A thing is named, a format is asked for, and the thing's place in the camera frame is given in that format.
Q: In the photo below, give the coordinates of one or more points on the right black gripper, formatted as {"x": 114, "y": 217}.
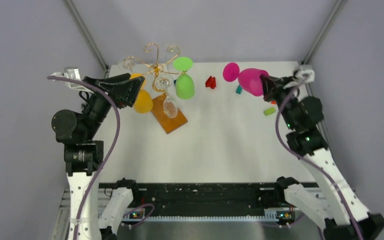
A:
{"x": 273, "y": 85}

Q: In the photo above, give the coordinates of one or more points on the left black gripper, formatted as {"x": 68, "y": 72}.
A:
{"x": 121, "y": 89}

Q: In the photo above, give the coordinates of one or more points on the clear tall flute glass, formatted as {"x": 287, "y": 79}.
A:
{"x": 128, "y": 63}

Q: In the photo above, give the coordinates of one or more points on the pink plastic goblet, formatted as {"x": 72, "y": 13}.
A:
{"x": 249, "y": 79}

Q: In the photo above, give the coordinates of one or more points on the orange plastic goblet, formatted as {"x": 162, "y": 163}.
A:
{"x": 144, "y": 102}

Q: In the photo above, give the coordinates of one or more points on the clear stemmed wine glass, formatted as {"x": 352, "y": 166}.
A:
{"x": 163, "y": 83}

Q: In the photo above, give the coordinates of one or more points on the green plastic goblet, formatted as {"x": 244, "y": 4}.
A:
{"x": 184, "y": 86}

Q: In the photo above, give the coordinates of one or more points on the clear short wine glass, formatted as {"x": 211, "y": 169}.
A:
{"x": 172, "y": 51}

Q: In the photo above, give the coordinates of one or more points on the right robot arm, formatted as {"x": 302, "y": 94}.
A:
{"x": 342, "y": 216}

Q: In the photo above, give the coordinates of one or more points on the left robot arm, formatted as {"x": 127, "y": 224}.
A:
{"x": 85, "y": 157}

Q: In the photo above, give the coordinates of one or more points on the lime green block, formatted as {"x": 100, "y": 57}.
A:
{"x": 269, "y": 111}

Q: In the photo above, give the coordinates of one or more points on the teal block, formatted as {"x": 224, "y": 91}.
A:
{"x": 238, "y": 90}

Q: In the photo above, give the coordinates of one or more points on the red block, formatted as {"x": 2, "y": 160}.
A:
{"x": 211, "y": 82}

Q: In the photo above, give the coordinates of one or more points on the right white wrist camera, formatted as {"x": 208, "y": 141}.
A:
{"x": 304, "y": 74}

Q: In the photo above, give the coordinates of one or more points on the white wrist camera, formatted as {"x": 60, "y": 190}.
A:
{"x": 73, "y": 74}
{"x": 304, "y": 74}

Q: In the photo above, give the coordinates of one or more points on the gold wire wine glass rack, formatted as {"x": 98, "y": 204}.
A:
{"x": 155, "y": 69}

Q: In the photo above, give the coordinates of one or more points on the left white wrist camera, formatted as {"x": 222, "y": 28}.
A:
{"x": 73, "y": 74}

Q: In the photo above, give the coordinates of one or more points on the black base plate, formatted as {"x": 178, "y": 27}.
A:
{"x": 193, "y": 200}

